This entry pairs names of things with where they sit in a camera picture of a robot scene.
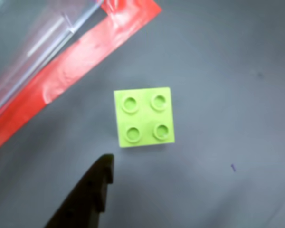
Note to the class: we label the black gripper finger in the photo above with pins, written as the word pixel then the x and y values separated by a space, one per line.
pixel 85 202

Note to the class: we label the green lego block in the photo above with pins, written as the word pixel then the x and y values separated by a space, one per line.
pixel 145 116

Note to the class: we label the transparent acrylic box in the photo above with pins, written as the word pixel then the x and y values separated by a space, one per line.
pixel 26 35

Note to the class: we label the red tape strip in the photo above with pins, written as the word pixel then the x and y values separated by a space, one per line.
pixel 116 3
pixel 73 76

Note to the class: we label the gray table mat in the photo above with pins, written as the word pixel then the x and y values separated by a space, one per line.
pixel 204 71

